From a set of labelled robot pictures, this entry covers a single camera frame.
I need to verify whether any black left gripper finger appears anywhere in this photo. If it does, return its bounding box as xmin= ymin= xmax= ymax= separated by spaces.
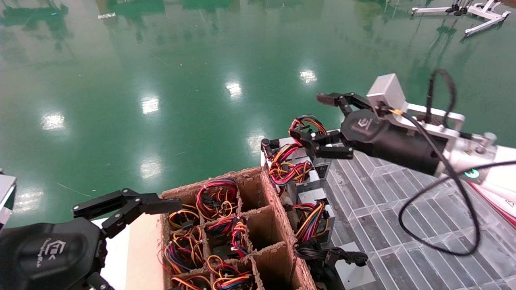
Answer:
xmin=102 ymin=189 xmax=183 ymax=239

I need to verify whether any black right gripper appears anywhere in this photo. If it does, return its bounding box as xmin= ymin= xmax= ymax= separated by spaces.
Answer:
xmin=298 ymin=92 xmax=449 ymax=176

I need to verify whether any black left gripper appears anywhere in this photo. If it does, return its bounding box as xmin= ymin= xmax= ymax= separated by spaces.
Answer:
xmin=0 ymin=189 xmax=131 ymax=290

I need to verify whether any power supply with coloured wires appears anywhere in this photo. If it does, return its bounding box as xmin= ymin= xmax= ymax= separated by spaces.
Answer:
xmin=284 ymin=188 xmax=336 ymax=244
xmin=158 ymin=228 xmax=205 ymax=275
xmin=169 ymin=205 xmax=200 ymax=231
xmin=206 ymin=217 xmax=248 ymax=258
xmin=288 ymin=115 xmax=336 ymax=186
xmin=196 ymin=178 xmax=239 ymax=221
xmin=262 ymin=136 xmax=310 ymax=162
xmin=206 ymin=255 xmax=255 ymax=290
xmin=171 ymin=275 xmax=212 ymax=290
xmin=268 ymin=159 xmax=319 ymax=193

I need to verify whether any pale flat board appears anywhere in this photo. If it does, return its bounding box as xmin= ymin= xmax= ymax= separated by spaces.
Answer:
xmin=92 ymin=213 xmax=166 ymax=290

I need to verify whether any clear plastic divider tray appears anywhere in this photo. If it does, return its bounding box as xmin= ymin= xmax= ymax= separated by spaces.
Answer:
xmin=318 ymin=151 xmax=516 ymax=290

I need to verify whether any brown cardboard divider box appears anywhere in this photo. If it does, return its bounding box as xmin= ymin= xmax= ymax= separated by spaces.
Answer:
xmin=159 ymin=167 xmax=317 ymax=290

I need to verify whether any white metal floor stand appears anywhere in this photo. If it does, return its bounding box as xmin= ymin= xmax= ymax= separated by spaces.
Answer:
xmin=411 ymin=0 xmax=512 ymax=37

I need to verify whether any red and white sign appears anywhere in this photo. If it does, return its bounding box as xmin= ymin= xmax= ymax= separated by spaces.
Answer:
xmin=468 ymin=181 xmax=516 ymax=229

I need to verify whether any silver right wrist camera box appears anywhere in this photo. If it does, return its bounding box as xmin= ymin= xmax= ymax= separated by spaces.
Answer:
xmin=366 ymin=74 xmax=466 ymax=139

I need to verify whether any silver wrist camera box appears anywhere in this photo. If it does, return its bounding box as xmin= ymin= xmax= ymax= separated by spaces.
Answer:
xmin=366 ymin=74 xmax=466 ymax=139
xmin=0 ymin=172 xmax=17 ymax=231

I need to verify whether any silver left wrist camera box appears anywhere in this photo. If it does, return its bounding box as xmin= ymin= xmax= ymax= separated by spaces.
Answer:
xmin=0 ymin=172 xmax=17 ymax=231

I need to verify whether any short looped black cable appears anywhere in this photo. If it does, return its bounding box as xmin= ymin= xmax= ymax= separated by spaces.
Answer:
xmin=427 ymin=68 xmax=457 ymax=127

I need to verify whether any long black cable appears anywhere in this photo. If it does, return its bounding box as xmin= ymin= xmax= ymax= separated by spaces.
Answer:
xmin=387 ymin=107 xmax=516 ymax=257

